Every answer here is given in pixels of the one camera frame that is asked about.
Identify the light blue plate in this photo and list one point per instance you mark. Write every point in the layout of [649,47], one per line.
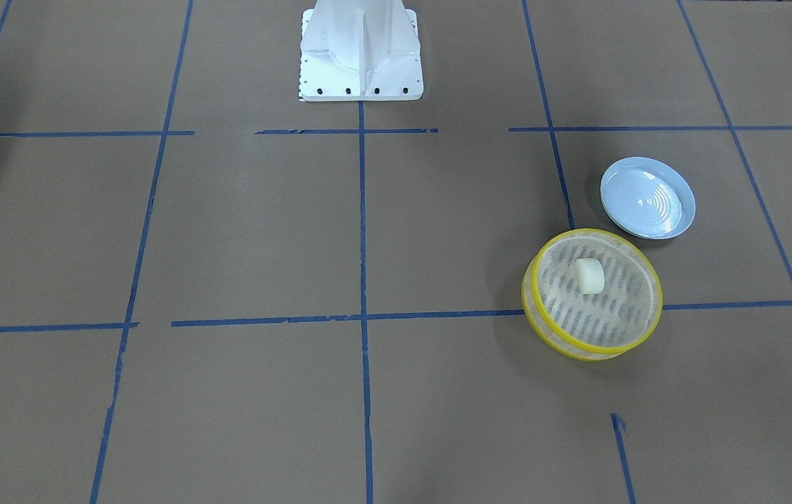
[647,198]

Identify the white steamed bun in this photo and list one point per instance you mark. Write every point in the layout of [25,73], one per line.
[589,274]

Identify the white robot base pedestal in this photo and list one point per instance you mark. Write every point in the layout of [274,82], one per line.
[360,50]

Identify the yellow rimmed bamboo steamer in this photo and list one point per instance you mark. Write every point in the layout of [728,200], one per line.
[591,326]

